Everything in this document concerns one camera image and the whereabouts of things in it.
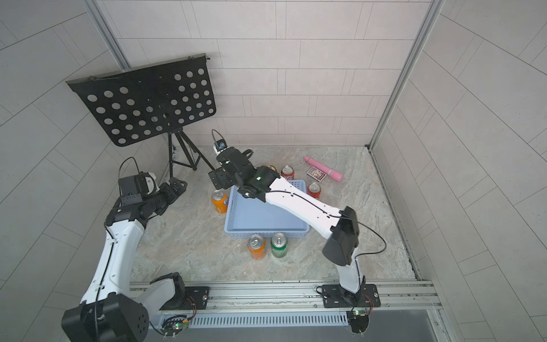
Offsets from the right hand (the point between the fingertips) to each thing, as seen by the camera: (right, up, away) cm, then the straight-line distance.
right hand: (224, 168), depth 74 cm
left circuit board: (-13, -49, -9) cm, 52 cm away
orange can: (-5, -14, +11) cm, 18 cm away
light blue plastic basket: (+5, -21, +15) cm, 26 cm away
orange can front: (+11, -27, 0) cm, 29 cm away
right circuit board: (+45, -49, -6) cm, 67 cm away
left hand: (-16, -7, +5) cm, 18 cm away
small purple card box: (+37, -3, +31) cm, 49 cm away
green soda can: (+19, -26, 0) cm, 33 cm away
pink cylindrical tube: (+43, -3, +28) cm, 52 cm away
